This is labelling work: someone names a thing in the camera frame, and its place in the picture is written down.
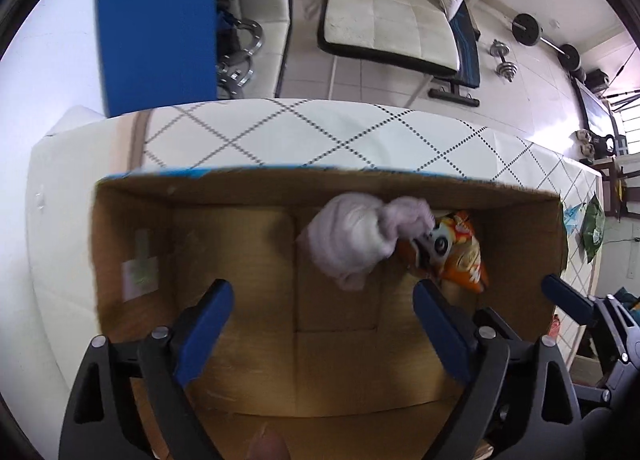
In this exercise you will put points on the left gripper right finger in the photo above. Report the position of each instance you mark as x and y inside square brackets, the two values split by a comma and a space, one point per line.
[517, 395]

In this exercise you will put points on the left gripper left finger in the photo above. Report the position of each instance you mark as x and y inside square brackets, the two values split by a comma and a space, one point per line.
[102, 420]

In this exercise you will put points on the chrome dumbbell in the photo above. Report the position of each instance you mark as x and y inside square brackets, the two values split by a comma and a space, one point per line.
[505, 68]

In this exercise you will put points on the blue board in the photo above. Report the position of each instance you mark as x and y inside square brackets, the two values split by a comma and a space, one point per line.
[156, 53]

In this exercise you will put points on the brown cardboard box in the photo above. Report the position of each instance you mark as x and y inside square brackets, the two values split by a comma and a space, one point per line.
[340, 375]

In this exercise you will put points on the blue wrapper stick pack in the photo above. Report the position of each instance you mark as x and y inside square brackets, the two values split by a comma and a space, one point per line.
[571, 217]

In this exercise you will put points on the dark wooden stool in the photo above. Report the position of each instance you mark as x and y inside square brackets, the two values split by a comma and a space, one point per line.
[618, 194]

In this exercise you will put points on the black weight bench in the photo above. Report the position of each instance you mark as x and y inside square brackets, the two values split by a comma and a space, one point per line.
[466, 35]

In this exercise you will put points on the white leather chair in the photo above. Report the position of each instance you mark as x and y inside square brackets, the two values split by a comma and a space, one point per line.
[411, 34]

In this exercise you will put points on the green snack bag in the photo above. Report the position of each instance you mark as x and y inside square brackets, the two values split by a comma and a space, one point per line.
[592, 231]

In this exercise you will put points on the pink cloth bundle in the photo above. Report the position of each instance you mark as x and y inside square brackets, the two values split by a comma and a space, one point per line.
[353, 232]

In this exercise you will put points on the black barbell on floor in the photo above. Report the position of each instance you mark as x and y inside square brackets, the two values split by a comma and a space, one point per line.
[527, 31]

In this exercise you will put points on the orange snack bag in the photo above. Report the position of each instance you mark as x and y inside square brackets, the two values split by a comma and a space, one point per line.
[450, 252]

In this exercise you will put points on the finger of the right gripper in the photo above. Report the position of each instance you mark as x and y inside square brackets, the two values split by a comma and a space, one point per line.
[575, 305]

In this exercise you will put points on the white checkered tablecloth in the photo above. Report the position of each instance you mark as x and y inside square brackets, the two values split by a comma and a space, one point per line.
[351, 136]

